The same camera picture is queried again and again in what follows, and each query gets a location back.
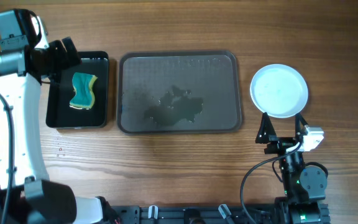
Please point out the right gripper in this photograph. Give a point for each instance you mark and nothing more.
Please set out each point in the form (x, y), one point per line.
(279, 143)

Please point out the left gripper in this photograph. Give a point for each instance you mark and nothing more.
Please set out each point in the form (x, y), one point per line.
(62, 61)

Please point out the white plate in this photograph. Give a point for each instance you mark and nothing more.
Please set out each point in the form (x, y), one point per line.
(279, 90)

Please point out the green yellow sponge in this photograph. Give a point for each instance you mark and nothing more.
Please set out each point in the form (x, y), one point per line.
(84, 97)

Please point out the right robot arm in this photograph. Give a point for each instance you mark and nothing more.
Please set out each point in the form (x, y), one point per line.
(304, 183)

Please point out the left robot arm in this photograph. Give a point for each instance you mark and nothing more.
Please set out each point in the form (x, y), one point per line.
(27, 195)

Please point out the brown serving tray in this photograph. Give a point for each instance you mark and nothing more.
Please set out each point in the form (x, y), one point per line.
(182, 92)

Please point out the black water basin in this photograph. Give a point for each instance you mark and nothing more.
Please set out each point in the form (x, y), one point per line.
(60, 115)

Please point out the black mounting rail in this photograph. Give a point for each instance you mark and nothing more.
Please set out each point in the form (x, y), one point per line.
(197, 214)

